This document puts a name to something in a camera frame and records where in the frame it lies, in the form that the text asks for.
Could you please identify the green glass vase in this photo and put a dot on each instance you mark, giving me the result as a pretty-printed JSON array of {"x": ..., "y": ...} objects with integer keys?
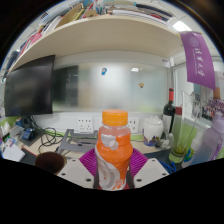
[{"x": 181, "y": 146}]

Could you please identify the black desk mat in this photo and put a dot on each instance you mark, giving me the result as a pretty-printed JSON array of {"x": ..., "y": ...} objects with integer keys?
[{"x": 28, "y": 158}]

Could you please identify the white wall socket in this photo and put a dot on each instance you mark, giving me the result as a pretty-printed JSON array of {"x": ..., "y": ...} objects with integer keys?
[
  {"x": 85, "y": 124},
  {"x": 134, "y": 125}
]

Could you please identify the purple pennant banner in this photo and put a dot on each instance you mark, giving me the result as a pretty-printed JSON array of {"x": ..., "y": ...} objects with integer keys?
[{"x": 198, "y": 60}]

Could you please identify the white ceramic jar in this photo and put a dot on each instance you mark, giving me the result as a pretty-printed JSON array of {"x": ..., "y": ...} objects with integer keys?
[{"x": 152, "y": 130}]

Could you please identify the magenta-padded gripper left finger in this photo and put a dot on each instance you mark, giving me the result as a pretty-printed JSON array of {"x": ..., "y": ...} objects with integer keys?
[{"x": 75, "y": 170}]

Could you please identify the yellow cup with red flowers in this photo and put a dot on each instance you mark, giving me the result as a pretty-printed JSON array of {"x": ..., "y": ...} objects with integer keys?
[{"x": 50, "y": 163}]

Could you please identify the group photo poster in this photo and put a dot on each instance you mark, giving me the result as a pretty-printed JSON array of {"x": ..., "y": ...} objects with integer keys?
[{"x": 213, "y": 109}]

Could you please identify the orange drink bottle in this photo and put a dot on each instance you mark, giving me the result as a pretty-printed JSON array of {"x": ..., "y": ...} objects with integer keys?
[{"x": 113, "y": 150}]

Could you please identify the blue wall sticker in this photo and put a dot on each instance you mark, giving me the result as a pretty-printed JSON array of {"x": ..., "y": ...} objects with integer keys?
[{"x": 104, "y": 71}]

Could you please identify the dark wine bottle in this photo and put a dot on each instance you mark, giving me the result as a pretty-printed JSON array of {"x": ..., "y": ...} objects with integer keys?
[{"x": 169, "y": 116}]

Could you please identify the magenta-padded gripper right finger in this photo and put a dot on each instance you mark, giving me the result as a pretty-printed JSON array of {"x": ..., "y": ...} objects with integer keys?
[{"x": 150, "y": 170}]

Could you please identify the wooden shelf with books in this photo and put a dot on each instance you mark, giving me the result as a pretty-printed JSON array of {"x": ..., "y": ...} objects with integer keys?
[{"x": 100, "y": 36}]

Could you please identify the purple water bottle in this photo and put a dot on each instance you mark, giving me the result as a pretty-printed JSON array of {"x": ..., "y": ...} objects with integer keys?
[{"x": 211, "y": 143}]

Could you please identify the ceiling light panel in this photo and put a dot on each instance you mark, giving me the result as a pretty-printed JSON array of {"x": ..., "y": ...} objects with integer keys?
[{"x": 182, "y": 26}]

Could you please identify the grey metal laptop stand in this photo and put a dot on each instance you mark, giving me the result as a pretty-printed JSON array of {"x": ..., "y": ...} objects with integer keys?
[{"x": 78, "y": 143}]

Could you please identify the black computer monitor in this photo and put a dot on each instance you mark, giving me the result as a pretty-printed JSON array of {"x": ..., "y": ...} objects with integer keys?
[{"x": 30, "y": 86}]

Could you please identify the orange wall sticker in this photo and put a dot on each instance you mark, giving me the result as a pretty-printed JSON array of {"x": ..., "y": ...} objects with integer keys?
[{"x": 141, "y": 85}]

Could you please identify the white paper sheet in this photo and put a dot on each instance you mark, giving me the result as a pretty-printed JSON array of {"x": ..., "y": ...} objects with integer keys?
[{"x": 12, "y": 153}]

